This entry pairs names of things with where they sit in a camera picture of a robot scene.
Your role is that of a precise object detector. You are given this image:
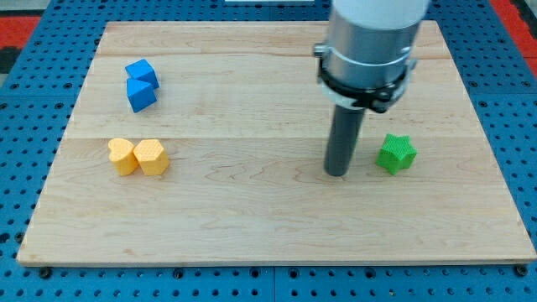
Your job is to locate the green star block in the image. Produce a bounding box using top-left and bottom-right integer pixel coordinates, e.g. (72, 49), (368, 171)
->
(376, 133), (418, 175)

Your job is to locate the light wooden board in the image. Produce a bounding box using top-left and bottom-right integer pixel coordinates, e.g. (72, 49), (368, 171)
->
(18, 21), (536, 268)

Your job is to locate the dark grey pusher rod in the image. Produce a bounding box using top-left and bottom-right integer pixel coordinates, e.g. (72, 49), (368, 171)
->
(324, 106), (365, 176)

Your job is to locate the yellow hexagon block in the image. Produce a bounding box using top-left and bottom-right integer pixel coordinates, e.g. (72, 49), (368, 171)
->
(133, 139), (169, 176)

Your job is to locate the blue triangle block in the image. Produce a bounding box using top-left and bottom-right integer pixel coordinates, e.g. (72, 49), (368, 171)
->
(126, 78), (157, 113)

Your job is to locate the yellow heart block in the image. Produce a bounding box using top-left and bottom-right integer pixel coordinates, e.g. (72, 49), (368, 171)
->
(107, 138), (139, 176)

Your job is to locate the blue cube block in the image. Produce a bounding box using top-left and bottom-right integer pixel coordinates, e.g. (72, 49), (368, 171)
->
(125, 59), (159, 89)

